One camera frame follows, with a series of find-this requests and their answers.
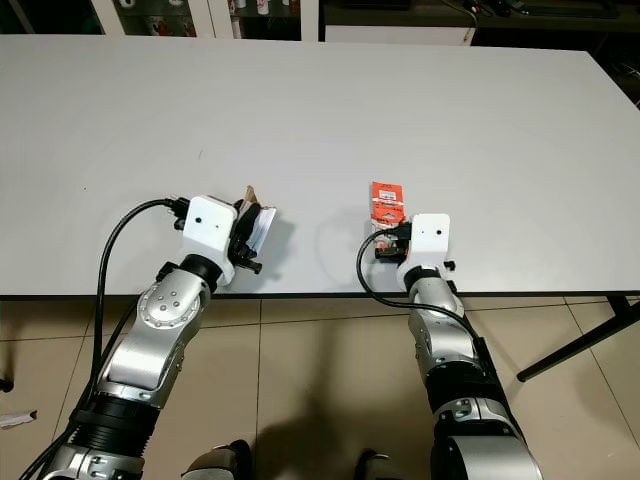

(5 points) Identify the white blue wrapper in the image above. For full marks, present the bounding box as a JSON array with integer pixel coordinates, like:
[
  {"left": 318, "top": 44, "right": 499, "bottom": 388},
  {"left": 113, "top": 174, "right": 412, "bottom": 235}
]
[{"left": 249, "top": 206, "right": 279, "bottom": 257}]

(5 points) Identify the white flat panel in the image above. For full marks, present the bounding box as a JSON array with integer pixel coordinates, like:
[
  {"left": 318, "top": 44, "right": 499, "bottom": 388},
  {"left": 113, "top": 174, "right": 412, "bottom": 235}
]
[{"left": 324, "top": 24, "right": 477, "bottom": 47}]

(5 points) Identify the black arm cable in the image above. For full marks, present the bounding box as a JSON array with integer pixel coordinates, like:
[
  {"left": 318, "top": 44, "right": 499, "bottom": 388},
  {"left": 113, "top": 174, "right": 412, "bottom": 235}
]
[
  {"left": 50, "top": 198, "right": 183, "bottom": 480},
  {"left": 356, "top": 232, "right": 486, "bottom": 346}
]

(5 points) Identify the white glass door cabinet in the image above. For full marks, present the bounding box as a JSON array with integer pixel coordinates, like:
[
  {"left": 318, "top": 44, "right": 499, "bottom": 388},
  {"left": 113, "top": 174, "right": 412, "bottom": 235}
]
[{"left": 90, "top": 0, "right": 323, "bottom": 43}]

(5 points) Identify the orange snack packet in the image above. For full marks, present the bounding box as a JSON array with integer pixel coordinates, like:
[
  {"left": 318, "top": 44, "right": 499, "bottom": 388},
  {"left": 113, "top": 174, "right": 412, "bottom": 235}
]
[{"left": 369, "top": 181, "right": 407, "bottom": 228}]

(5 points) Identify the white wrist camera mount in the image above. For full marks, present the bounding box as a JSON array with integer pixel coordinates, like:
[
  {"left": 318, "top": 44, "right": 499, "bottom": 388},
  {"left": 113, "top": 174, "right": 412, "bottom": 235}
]
[
  {"left": 180, "top": 194, "right": 242, "bottom": 264},
  {"left": 409, "top": 212, "right": 452, "bottom": 267}
]

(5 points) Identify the white table black frame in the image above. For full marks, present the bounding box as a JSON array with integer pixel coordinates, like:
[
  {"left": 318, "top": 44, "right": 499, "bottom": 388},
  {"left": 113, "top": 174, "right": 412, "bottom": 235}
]
[{"left": 0, "top": 34, "right": 640, "bottom": 299}]

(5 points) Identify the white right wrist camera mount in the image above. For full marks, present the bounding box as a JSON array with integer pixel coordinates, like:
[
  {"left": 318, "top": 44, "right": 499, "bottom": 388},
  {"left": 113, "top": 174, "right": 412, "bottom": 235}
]
[{"left": 409, "top": 212, "right": 452, "bottom": 267}]

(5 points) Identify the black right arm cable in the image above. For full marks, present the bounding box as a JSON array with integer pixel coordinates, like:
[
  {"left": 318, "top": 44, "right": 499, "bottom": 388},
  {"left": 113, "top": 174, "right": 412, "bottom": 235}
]
[{"left": 356, "top": 232, "right": 486, "bottom": 346}]

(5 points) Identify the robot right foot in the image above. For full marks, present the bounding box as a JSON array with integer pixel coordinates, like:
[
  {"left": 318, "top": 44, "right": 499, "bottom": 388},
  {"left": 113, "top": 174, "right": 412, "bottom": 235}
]
[{"left": 355, "top": 452, "right": 402, "bottom": 480}]

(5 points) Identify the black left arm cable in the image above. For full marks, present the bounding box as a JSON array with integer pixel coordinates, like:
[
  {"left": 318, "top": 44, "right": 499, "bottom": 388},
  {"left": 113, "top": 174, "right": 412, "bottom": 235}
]
[{"left": 50, "top": 198, "right": 183, "bottom": 480}]

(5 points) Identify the long black table leg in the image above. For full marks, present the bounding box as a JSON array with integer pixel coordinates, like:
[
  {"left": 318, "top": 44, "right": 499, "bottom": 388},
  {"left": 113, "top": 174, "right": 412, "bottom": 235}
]
[{"left": 517, "top": 294, "right": 640, "bottom": 384}]

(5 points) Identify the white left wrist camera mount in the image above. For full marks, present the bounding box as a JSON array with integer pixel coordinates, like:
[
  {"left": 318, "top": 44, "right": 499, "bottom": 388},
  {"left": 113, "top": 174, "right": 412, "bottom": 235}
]
[{"left": 180, "top": 194, "right": 242, "bottom": 264}]

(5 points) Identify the white paper scrap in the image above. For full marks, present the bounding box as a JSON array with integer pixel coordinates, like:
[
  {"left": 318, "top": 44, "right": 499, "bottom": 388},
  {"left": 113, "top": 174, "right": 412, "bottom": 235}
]
[{"left": 0, "top": 407, "right": 39, "bottom": 430}]

